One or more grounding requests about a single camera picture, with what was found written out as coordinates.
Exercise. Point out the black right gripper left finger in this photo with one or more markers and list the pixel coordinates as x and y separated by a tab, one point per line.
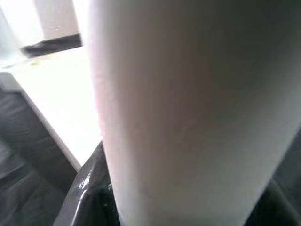
89	195

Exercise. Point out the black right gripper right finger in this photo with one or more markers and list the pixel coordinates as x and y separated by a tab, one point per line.
277	207

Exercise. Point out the white plastic table top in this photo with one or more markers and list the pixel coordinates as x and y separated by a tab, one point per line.
58	94

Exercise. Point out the white plastic table leg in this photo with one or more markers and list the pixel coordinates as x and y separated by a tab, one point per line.
188	106
7	35

